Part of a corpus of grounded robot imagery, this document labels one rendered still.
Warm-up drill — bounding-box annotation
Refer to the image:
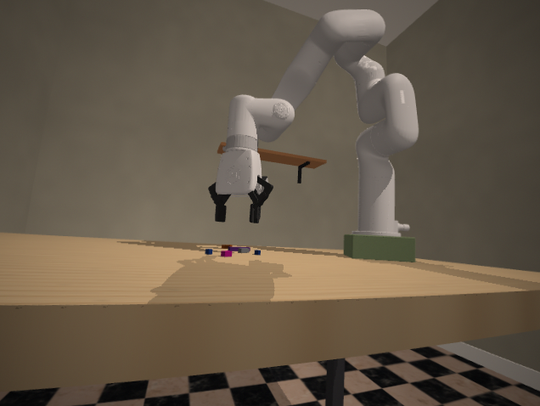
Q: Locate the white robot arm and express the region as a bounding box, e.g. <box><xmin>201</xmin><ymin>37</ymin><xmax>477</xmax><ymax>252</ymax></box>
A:
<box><xmin>222</xmin><ymin>9</ymin><xmax>419</xmax><ymax>237</ymax></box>

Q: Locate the purple rod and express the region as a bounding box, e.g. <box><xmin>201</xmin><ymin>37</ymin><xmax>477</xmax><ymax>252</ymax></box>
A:
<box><xmin>228</xmin><ymin>246</ymin><xmax>250</xmax><ymax>251</ymax></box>

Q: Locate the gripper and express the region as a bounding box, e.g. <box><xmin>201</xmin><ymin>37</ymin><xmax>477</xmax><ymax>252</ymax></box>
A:
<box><xmin>208</xmin><ymin>147</ymin><xmax>273</xmax><ymax>223</ymax></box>

